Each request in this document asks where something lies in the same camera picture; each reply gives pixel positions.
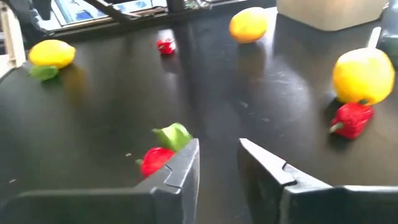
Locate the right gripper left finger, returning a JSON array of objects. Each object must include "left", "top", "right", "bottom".
[{"left": 0, "top": 138, "right": 201, "bottom": 224}]

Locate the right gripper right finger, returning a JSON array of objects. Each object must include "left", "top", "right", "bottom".
[{"left": 238, "top": 138, "right": 398, "bottom": 224}]

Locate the red bell pepper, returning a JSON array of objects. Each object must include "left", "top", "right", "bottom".
[
  {"left": 328, "top": 101, "right": 374, "bottom": 140},
  {"left": 155, "top": 37, "right": 177, "bottom": 56},
  {"left": 135, "top": 146, "right": 177, "bottom": 179}
]

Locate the orange fruit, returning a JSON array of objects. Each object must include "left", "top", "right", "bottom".
[{"left": 229, "top": 6, "right": 269, "bottom": 44}]

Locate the yellow lemon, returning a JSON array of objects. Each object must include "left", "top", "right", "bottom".
[
  {"left": 28, "top": 39, "right": 76, "bottom": 70},
  {"left": 331, "top": 47, "right": 396, "bottom": 106}
]

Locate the beige plastic basket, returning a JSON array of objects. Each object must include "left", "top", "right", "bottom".
[{"left": 275, "top": 0, "right": 388, "bottom": 32}]

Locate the white frame post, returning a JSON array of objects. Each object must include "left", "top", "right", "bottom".
[{"left": 0, "top": 2, "right": 27, "bottom": 70}]

